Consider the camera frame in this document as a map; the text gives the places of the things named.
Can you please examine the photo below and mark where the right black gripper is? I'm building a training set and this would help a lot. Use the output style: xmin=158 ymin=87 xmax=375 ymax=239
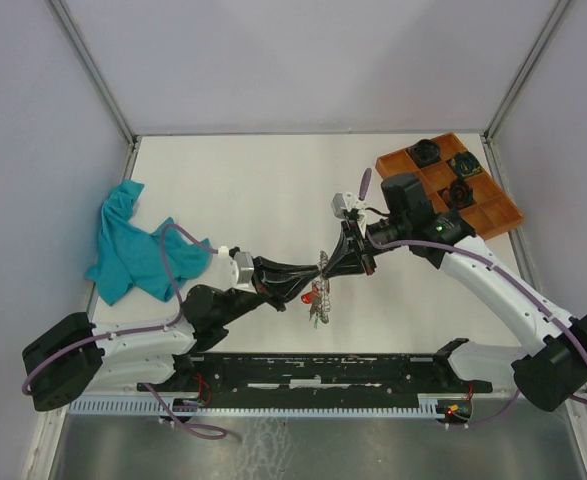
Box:
xmin=322 ymin=215 xmax=410 ymax=277

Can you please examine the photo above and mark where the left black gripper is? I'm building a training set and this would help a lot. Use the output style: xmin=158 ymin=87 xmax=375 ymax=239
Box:
xmin=218 ymin=255 xmax=321 ymax=325

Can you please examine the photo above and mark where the silver keyring with keys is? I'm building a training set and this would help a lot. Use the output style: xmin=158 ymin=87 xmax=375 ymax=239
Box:
xmin=301 ymin=251 xmax=331 ymax=329

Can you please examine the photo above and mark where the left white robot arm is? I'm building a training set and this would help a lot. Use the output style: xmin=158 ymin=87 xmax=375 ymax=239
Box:
xmin=22 ymin=252 xmax=321 ymax=412

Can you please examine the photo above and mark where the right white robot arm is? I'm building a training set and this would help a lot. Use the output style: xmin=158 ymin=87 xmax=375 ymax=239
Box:
xmin=322 ymin=172 xmax=587 ymax=412

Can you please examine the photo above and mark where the black round part lower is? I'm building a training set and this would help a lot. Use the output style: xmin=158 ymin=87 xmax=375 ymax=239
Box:
xmin=439 ymin=179 xmax=475 ymax=210

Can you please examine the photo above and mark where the black round part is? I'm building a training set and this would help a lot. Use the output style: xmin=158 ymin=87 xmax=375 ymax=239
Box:
xmin=407 ymin=139 xmax=441 ymax=168
xmin=439 ymin=179 xmax=475 ymax=210

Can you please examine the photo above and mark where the black round part top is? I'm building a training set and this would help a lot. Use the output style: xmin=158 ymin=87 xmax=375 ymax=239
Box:
xmin=407 ymin=139 xmax=441 ymax=168

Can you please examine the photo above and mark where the orange compartment tray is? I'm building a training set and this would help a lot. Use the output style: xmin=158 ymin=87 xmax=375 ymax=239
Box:
xmin=376 ymin=133 xmax=524 ymax=240

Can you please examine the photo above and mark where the teal cloth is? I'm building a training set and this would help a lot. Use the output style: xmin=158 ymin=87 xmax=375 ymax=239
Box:
xmin=85 ymin=180 xmax=213 ymax=306

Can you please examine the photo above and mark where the green yellow round part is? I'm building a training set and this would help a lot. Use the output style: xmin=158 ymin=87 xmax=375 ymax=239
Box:
xmin=449 ymin=151 xmax=483 ymax=179

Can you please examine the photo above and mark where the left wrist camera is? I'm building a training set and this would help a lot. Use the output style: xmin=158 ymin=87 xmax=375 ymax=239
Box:
xmin=217 ymin=246 xmax=255 ymax=292

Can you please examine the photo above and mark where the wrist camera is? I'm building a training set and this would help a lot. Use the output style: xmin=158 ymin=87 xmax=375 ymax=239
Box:
xmin=217 ymin=246 xmax=255 ymax=292
xmin=331 ymin=192 xmax=367 ymax=220

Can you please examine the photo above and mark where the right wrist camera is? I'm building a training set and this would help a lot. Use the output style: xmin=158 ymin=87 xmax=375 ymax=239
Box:
xmin=331 ymin=192 xmax=367 ymax=220

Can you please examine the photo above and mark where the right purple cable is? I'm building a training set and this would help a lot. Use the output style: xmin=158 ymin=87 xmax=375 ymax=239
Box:
xmin=356 ymin=168 xmax=587 ymax=429

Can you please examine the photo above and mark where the purple cable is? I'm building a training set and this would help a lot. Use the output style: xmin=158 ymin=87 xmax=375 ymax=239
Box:
xmin=20 ymin=223 xmax=229 ymax=441
xmin=356 ymin=168 xmax=587 ymax=429

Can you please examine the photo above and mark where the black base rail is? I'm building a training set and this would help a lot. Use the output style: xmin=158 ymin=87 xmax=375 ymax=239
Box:
xmin=154 ymin=352 xmax=493 ymax=407

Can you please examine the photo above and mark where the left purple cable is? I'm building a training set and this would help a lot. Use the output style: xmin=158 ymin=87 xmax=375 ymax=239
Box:
xmin=20 ymin=223 xmax=229 ymax=441

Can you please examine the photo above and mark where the white slotted cable duct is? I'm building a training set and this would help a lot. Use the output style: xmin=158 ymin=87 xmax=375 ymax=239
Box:
xmin=67 ymin=395 xmax=444 ymax=420

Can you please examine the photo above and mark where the left aluminium frame post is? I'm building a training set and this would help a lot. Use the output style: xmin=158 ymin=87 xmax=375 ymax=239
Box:
xmin=44 ymin=0 xmax=137 ymax=148

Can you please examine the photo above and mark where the aluminium frame post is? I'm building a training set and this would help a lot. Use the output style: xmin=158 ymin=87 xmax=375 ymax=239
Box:
xmin=483 ymin=0 xmax=576 ymax=142
xmin=44 ymin=0 xmax=137 ymax=148

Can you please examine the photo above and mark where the right aluminium frame post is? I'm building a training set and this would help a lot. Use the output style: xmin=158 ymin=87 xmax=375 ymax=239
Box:
xmin=483 ymin=0 xmax=576 ymax=142

